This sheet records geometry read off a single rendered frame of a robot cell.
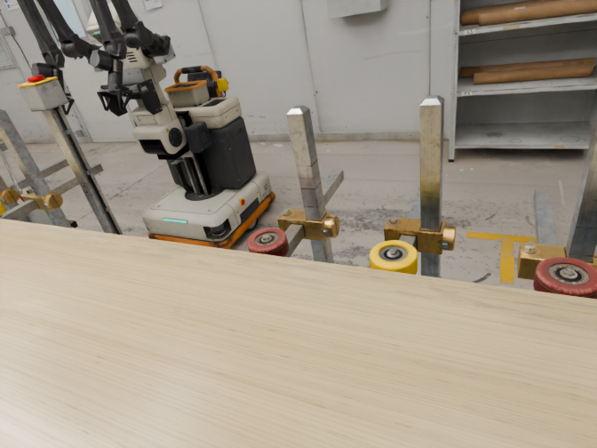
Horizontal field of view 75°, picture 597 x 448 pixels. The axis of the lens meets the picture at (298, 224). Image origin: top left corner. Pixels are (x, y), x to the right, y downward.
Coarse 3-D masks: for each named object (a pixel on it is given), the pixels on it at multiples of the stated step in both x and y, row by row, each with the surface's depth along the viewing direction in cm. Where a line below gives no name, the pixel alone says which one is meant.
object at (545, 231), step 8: (536, 192) 90; (544, 192) 90; (536, 200) 88; (544, 200) 87; (536, 208) 86; (544, 208) 84; (552, 208) 84; (536, 216) 85; (544, 216) 82; (552, 216) 82; (536, 224) 83; (544, 224) 80; (552, 224) 79; (536, 232) 82; (544, 232) 78; (552, 232) 77; (544, 240) 76; (552, 240) 75
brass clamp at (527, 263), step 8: (520, 248) 74; (536, 248) 73; (544, 248) 72; (552, 248) 72; (560, 248) 72; (520, 256) 72; (528, 256) 71; (536, 256) 71; (544, 256) 70; (552, 256) 70; (560, 256) 70; (520, 264) 72; (528, 264) 71; (536, 264) 71; (592, 264) 67; (520, 272) 73; (528, 272) 72
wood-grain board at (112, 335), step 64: (0, 256) 92; (64, 256) 86; (128, 256) 82; (192, 256) 78; (256, 256) 74; (0, 320) 70; (64, 320) 67; (128, 320) 64; (192, 320) 62; (256, 320) 59; (320, 320) 57; (384, 320) 55; (448, 320) 53; (512, 320) 51; (576, 320) 50; (0, 384) 57; (64, 384) 55; (128, 384) 53; (192, 384) 51; (256, 384) 50; (320, 384) 48; (384, 384) 47; (448, 384) 45; (512, 384) 44; (576, 384) 43
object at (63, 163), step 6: (60, 162) 164; (66, 162) 166; (42, 168) 160; (48, 168) 159; (54, 168) 162; (60, 168) 164; (42, 174) 157; (48, 174) 160; (18, 180) 151; (24, 180) 152; (12, 186) 148; (24, 186) 152
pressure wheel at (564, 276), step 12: (540, 264) 58; (552, 264) 58; (564, 264) 58; (576, 264) 57; (588, 264) 57; (540, 276) 56; (552, 276) 56; (564, 276) 55; (576, 276) 55; (588, 276) 55; (540, 288) 56; (552, 288) 54; (564, 288) 54; (576, 288) 53; (588, 288) 53
